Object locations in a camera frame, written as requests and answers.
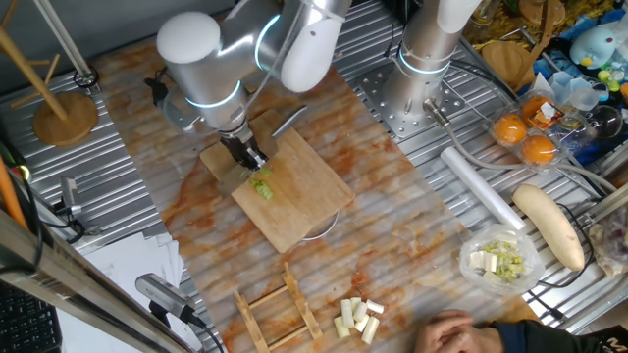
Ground aluminium profile rail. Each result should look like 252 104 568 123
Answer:
582 181 628 226

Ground clear plastic bag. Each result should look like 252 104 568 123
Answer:
458 224 547 296

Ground white metal pole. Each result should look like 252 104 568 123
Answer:
31 0 101 90

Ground glass jar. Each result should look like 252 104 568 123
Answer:
470 0 497 26

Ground white plastic wrap roll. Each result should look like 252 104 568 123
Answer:
440 145 527 231

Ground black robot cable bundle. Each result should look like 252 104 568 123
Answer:
448 57 521 102

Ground black power cable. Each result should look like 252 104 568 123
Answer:
522 202 596 323

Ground person's left hand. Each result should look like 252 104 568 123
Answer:
414 309 475 353

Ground clear plastic measuring cup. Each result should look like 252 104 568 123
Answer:
549 71 610 112

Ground wrist camera with grey bracket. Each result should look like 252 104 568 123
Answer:
143 68 210 134

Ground clear plastic clamshell box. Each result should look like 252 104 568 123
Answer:
488 88 573 174

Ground grey robot hose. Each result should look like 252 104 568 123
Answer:
423 96 618 193

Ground white daikon radish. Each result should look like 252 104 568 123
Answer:
511 183 587 273

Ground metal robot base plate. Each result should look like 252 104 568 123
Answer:
356 61 466 139

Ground silver depth camera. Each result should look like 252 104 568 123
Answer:
134 273 197 325

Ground small grey webcam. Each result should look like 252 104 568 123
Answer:
52 175 85 220

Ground orange fruit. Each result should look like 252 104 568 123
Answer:
520 95 555 124
520 134 557 166
493 113 529 146

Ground wooden knife rack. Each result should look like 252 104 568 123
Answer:
234 262 324 353

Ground metal frame bar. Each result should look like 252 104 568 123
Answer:
0 208 197 353

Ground wooden cutting board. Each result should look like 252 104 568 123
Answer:
198 108 355 255

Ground plastic bag with vegetables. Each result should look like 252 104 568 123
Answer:
587 205 628 279

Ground orange marble pattern mat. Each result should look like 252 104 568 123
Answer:
91 2 547 353

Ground blue plush toy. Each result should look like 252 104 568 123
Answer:
568 25 618 70

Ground black camera cable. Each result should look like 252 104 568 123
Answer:
188 313 226 353

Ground thin steel knife blade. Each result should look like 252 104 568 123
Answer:
214 104 309 198

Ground dark glass bowl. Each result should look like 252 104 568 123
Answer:
586 104 625 140

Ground round wooden board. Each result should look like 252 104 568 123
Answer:
481 39 537 92

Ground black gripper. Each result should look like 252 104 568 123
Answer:
219 130 270 172

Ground thin black cable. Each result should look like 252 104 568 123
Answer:
18 166 46 274

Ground wooden mug tree stand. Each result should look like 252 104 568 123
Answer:
0 0 99 147

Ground person's right hand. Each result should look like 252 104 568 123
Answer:
445 316 505 353

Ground small wooden stand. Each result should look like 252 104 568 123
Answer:
518 0 567 26

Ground green yellow toy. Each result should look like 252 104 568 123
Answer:
596 68 622 93

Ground black keyboard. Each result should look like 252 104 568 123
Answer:
0 281 64 353

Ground white paper sheets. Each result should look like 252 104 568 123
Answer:
56 229 203 353

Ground orange rod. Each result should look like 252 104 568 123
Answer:
0 154 29 230

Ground blue sleeved right forearm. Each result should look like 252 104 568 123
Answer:
490 318 628 353

